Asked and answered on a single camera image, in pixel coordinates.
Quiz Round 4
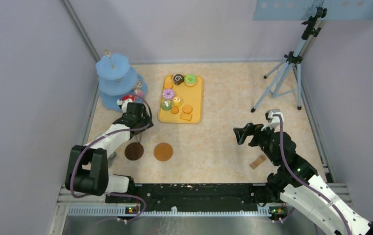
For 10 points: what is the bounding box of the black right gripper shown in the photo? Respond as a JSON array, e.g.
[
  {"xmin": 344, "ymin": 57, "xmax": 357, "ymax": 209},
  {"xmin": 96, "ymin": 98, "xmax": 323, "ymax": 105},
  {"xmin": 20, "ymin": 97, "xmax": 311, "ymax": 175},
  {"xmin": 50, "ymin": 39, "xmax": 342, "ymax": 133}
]
[{"xmin": 233, "ymin": 121, "xmax": 280, "ymax": 166}]

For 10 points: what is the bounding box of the red frosted donut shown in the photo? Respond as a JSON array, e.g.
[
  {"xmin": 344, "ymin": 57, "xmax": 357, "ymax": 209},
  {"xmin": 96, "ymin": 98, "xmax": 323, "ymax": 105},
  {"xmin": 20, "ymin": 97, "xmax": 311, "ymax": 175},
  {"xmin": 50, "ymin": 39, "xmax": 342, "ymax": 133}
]
[{"xmin": 121, "ymin": 94, "xmax": 136, "ymax": 102}]

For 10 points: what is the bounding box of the chocolate drizzle sprinkle donut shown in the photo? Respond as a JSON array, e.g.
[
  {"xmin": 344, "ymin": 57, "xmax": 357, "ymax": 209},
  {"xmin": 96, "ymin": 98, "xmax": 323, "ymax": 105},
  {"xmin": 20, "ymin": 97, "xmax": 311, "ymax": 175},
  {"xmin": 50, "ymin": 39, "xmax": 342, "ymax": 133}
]
[{"xmin": 133, "ymin": 79, "xmax": 143, "ymax": 93}]

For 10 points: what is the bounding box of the purple sprinkled donut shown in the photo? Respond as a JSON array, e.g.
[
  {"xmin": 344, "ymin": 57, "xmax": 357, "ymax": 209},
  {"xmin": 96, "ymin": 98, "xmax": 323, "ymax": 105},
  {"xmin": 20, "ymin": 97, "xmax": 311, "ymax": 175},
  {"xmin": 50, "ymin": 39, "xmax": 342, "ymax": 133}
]
[{"xmin": 162, "ymin": 89, "xmax": 175, "ymax": 100}]

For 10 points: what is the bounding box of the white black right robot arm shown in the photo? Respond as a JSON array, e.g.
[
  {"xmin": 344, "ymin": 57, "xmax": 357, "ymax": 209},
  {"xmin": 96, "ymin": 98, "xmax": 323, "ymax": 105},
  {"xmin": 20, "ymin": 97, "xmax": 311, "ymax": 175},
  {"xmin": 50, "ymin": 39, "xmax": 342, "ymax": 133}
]
[{"xmin": 233, "ymin": 123, "xmax": 373, "ymax": 235}]

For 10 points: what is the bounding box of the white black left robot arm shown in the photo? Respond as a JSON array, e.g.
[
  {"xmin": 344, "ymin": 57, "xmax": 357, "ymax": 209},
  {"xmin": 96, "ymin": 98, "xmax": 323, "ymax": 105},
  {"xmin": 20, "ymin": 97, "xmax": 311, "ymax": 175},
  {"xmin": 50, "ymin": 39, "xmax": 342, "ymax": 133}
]
[{"xmin": 65, "ymin": 102, "xmax": 153, "ymax": 202}]

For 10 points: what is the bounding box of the dark brown round coaster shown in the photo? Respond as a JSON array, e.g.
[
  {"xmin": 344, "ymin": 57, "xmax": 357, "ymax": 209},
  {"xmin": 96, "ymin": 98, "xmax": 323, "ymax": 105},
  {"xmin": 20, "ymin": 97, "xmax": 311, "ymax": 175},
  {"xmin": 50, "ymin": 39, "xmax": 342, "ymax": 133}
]
[{"xmin": 124, "ymin": 142, "xmax": 144, "ymax": 161}]

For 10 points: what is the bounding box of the light brown round coaster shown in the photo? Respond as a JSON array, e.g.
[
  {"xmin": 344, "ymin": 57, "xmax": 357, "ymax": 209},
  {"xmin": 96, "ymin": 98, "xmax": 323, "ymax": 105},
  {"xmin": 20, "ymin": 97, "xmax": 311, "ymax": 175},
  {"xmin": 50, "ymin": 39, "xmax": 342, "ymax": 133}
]
[{"xmin": 153, "ymin": 143, "xmax": 173, "ymax": 162}]

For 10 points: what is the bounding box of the small wooden block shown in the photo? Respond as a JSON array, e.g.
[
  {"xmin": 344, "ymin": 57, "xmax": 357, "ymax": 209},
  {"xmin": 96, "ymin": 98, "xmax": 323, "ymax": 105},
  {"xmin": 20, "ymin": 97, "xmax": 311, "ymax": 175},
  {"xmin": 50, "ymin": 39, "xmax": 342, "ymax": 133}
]
[{"xmin": 249, "ymin": 154, "xmax": 267, "ymax": 169}]

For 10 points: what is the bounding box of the green cream puff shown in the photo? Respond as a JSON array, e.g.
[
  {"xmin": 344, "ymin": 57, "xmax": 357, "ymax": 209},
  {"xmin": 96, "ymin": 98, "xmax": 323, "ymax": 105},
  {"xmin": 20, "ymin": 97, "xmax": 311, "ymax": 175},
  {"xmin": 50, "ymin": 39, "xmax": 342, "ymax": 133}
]
[{"xmin": 160, "ymin": 100, "xmax": 173, "ymax": 111}]

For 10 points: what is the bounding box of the round orange biscuit lower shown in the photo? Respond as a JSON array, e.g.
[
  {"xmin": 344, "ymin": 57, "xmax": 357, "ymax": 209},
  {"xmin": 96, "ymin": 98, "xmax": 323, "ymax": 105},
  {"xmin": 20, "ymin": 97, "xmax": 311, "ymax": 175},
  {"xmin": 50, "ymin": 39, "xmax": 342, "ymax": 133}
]
[{"xmin": 170, "ymin": 106, "xmax": 179, "ymax": 115}]

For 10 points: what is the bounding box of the round orange biscuit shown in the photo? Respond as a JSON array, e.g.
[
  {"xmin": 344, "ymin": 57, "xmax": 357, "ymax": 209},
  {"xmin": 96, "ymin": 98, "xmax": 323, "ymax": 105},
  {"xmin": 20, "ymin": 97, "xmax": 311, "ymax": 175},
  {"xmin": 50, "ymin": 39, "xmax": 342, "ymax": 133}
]
[
  {"xmin": 170, "ymin": 106, "xmax": 179, "ymax": 115},
  {"xmin": 163, "ymin": 82, "xmax": 173, "ymax": 90},
  {"xmin": 182, "ymin": 105, "xmax": 193, "ymax": 114}
]

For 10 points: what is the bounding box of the yellow cream puff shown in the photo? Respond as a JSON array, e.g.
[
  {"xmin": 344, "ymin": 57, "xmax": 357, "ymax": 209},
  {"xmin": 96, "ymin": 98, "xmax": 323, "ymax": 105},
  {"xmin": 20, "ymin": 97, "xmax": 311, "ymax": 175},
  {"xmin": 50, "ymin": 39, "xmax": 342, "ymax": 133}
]
[{"xmin": 172, "ymin": 96, "xmax": 184, "ymax": 107}]

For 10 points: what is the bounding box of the square orange biscuit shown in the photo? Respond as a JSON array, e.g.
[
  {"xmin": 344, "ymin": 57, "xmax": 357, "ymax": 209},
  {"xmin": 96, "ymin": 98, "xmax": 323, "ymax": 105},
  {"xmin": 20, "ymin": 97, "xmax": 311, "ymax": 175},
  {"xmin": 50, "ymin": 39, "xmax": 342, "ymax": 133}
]
[{"xmin": 179, "ymin": 112, "xmax": 193, "ymax": 121}]

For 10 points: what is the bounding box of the round orange biscuit right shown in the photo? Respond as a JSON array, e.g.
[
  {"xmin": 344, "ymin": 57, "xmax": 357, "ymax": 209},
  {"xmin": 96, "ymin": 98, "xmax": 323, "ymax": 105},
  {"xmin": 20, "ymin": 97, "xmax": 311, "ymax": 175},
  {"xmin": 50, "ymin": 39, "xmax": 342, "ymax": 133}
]
[{"xmin": 182, "ymin": 105, "xmax": 193, "ymax": 114}]

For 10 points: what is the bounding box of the yellow serving tray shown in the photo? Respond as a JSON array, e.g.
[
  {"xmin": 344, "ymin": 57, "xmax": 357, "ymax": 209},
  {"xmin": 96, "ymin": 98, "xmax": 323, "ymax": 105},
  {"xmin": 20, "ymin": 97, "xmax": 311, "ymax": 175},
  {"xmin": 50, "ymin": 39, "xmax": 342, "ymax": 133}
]
[{"xmin": 158, "ymin": 74, "xmax": 203, "ymax": 124}]

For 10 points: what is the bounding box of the round orange biscuit top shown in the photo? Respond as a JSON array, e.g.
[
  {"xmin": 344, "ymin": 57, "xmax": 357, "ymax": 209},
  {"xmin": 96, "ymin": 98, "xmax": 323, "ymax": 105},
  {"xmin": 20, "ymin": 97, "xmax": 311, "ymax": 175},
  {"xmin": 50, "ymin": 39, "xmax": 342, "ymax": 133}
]
[{"xmin": 163, "ymin": 82, "xmax": 173, "ymax": 90}]

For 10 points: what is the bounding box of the blue three-tier cake stand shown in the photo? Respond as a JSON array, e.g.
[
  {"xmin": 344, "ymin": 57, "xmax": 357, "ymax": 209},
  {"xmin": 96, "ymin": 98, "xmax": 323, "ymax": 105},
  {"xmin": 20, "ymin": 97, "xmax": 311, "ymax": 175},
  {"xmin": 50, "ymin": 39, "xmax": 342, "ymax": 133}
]
[{"xmin": 96, "ymin": 49, "xmax": 149, "ymax": 113}]

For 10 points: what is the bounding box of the chocolate swirl roll cake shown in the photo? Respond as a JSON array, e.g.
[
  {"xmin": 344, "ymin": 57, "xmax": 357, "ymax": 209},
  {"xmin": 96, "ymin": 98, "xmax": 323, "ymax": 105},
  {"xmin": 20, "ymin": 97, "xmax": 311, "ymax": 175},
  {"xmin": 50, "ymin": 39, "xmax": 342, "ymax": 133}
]
[{"xmin": 172, "ymin": 74, "xmax": 185, "ymax": 86}]

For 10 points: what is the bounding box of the green frosted donut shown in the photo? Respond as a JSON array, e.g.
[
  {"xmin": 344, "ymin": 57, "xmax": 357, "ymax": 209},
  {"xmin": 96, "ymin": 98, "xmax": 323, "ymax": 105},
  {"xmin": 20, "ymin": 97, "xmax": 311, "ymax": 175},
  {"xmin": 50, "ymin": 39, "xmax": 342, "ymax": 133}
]
[{"xmin": 184, "ymin": 74, "xmax": 198, "ymax": 87}]

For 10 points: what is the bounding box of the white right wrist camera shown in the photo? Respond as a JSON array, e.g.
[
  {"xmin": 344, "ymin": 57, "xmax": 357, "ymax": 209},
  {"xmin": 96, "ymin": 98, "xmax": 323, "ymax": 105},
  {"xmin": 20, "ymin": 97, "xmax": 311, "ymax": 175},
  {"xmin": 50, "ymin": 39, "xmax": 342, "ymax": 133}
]
[{"xmin": 261, "ymin": 109, "xmax": 284, "ymax": 131}]

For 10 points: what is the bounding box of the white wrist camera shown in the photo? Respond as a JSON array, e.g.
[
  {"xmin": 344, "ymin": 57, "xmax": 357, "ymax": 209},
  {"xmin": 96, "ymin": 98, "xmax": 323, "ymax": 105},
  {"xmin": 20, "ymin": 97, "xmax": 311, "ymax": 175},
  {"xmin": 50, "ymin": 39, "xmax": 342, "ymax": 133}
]
[
  {"xmin": 117, "ymin": 98, "xmax": 134, "ymax": 113},
  {"xmin": 261, "ymin": 109, "xmax": 284, "ymax": 131}
]

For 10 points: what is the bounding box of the grey handled mug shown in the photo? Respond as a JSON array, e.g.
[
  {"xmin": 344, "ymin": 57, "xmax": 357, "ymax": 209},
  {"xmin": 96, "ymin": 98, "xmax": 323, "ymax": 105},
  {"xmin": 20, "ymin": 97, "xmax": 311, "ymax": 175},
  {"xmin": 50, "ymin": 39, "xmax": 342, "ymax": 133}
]
[{"xmin": 107, "ymin": 152, "xmax": 117, "ymax": 163}]

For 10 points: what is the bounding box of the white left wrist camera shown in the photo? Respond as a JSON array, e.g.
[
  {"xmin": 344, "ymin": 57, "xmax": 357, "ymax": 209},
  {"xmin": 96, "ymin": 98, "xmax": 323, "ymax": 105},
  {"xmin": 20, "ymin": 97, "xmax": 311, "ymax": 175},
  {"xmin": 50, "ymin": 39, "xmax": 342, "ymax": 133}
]
[{"xmin": 117, "ymin": 98, "xmax": 134, "ymax": 113}]

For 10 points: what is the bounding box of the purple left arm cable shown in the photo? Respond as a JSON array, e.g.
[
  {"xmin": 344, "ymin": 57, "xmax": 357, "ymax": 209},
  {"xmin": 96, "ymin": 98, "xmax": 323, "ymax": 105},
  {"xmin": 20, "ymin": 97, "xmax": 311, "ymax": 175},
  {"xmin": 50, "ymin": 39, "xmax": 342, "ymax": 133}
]
[{"xmin": 69, "ymin": 94, "xmax": 153, "ymax": 224}]

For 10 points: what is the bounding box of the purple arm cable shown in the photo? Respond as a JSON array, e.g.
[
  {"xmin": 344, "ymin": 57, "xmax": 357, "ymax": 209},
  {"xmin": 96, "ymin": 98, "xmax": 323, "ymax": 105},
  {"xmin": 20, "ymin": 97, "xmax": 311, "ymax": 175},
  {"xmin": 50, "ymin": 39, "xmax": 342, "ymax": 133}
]
[
  {"xmin": 69, "ymin": 94, "xmax": 153, "ymax": 224},
  {"xmin": 272, "ymin": 113, "xmax": 354, "ymax": 235}
]

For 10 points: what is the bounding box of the blue camera tripod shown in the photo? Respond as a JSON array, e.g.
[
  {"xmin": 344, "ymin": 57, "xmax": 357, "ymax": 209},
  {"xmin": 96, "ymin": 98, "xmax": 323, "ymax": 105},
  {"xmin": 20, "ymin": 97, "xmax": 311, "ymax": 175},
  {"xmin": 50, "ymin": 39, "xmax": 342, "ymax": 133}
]
[{"xmin": 250, "ymin": 7, "xmax": 328, "ymax": 113}]

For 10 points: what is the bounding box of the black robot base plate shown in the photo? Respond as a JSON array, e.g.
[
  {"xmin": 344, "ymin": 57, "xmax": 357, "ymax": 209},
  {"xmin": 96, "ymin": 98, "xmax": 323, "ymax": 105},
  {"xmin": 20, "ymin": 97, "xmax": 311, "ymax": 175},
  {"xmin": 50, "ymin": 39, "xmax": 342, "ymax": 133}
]
[{"xmin": 105, "ymin": 183, "xmax": 286, "ymax": 214}]

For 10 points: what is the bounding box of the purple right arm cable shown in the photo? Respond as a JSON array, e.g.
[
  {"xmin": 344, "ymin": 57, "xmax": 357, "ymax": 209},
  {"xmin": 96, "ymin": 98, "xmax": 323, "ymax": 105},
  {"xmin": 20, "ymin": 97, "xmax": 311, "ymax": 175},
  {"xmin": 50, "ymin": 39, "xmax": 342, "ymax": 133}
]
[{"xmin": 272, "ymin": 113, "xmax": 354, "ymax": 235}]

